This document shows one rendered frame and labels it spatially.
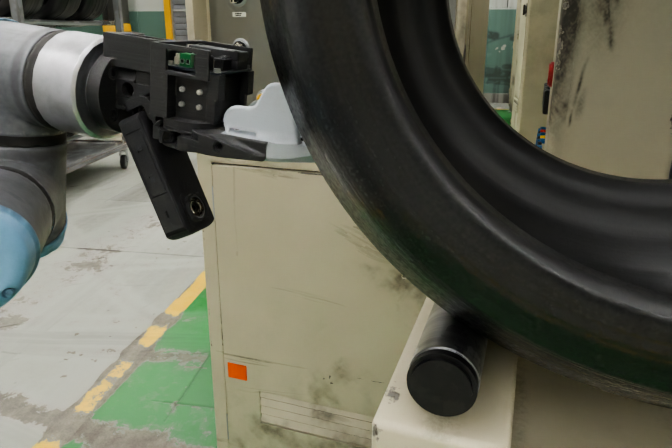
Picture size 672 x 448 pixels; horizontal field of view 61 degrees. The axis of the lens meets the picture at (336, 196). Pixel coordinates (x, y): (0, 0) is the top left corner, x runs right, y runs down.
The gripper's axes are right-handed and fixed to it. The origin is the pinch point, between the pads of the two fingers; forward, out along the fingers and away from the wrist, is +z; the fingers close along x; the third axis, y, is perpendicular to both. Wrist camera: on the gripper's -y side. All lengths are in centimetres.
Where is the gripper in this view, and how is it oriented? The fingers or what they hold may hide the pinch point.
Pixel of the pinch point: (323, 156)
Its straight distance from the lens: 45.1
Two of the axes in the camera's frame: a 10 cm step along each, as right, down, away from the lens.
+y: 1.2, -9.4, -3.2
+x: 3.3, -2.7, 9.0
